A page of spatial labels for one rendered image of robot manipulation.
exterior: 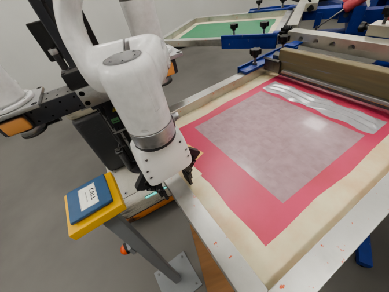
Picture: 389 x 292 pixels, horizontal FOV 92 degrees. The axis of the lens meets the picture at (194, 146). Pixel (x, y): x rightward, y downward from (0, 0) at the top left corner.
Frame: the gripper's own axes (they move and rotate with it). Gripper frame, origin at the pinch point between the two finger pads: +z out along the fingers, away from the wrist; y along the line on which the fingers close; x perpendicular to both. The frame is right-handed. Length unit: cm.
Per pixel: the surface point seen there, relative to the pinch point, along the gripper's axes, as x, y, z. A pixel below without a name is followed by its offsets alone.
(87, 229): -5.6, 21.9, 4.0
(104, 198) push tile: -8.5, 15.7, 1.1
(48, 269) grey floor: -69, 92, 98
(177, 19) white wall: -380, -202, 44
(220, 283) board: 5, -1, 96
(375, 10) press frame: -21, -127, -4
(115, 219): -10.1, 18.0, 12.6
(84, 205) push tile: -9.7, 20.4, 1.1
